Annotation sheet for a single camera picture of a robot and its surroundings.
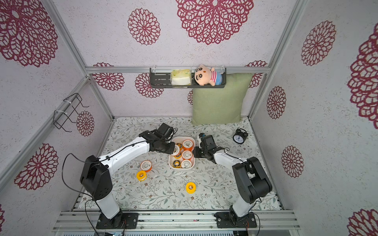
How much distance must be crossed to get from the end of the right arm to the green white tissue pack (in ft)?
1.32

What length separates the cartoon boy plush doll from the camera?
868mm

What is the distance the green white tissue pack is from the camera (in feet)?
3.00

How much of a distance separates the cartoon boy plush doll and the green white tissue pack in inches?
1.9

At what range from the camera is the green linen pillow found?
3.16 ft
